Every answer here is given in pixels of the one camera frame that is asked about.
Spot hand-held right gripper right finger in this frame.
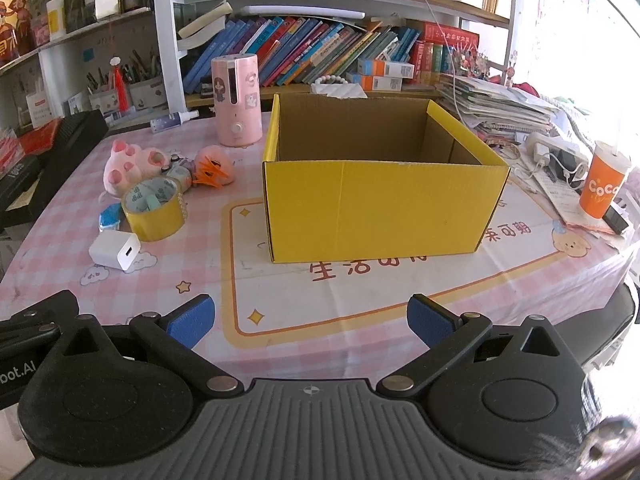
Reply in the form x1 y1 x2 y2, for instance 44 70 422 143
375 294 585 402

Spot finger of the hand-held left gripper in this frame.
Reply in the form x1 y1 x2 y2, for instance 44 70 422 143
0 290 80 348

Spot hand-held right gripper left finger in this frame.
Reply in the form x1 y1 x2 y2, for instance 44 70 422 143
50 294 246 402

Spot roll of clear tape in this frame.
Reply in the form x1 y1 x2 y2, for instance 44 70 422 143
121 176 187 242

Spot white charger adapter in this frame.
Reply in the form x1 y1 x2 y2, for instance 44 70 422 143
89 231 142 272

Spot yellow cardboard box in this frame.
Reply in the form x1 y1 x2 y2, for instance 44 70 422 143
262 92 511 264

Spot orange hair clip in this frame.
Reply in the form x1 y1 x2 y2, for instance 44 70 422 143
192 157 235 192

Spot grey toy car keychain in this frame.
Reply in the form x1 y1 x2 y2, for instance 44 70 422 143
160 152 196 191

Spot peach plush toy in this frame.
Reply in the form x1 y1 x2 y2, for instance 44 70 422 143
192 145 236 187

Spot pink paw plush toy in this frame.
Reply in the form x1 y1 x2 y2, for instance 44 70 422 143
102 139 171 198

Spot pink checked tablecloth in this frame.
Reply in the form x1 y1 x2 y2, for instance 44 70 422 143
0 110 640 396

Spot paper sheets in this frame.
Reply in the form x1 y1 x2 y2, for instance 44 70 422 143
530 170 616 236

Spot black chair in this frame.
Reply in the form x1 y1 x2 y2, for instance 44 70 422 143
565 280 640 376

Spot red packet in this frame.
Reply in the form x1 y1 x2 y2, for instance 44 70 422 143
17 119 63 156

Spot black case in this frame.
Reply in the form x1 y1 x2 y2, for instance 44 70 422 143
0 109 110 231

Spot small spray bottle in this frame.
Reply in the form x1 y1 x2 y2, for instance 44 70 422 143
150 109 200 134

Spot white power strip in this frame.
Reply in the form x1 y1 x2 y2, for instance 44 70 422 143
520 131 591 181

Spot small black device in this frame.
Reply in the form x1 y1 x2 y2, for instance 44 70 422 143
602 205 630 235

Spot pink humidifier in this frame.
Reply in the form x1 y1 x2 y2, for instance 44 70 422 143
210 53 263 147

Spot orange paper cup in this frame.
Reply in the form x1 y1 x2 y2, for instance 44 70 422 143
579 141 633 220

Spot stack of papers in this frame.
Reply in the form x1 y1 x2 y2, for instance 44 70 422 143
435 74 566 133

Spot pen holder with pens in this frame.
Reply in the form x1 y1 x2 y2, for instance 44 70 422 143
86 71 123 116
129 50 168 111

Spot orange and white carton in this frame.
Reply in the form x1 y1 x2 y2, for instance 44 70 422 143
347 74 403 92
357 58 416 80

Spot red tassel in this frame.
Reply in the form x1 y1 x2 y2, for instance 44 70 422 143
111 56 132 111

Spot white quilted purse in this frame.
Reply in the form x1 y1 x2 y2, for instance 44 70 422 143
310 76 368 98

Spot white bookshelf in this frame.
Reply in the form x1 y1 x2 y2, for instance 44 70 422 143
152 0 521 111

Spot colourful acrylic stand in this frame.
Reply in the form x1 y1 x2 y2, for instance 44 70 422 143
450 45 493 81

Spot row of leaning books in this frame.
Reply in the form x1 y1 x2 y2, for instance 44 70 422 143
181 16 481 95

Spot red festive decoration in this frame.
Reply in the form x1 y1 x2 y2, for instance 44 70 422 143
0 0 33 66

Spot cream curled book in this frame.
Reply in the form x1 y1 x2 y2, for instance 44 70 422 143
177 1 233 51

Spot white side shelf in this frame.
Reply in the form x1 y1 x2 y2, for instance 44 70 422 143
0 7 156 78

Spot white bottle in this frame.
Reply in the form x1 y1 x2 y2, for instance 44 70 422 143
46 0 67 38

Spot white hanging cable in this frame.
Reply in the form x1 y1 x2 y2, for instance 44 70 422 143
404 0 468 116

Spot wall poster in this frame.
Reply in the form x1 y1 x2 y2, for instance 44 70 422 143
537 0 601 86

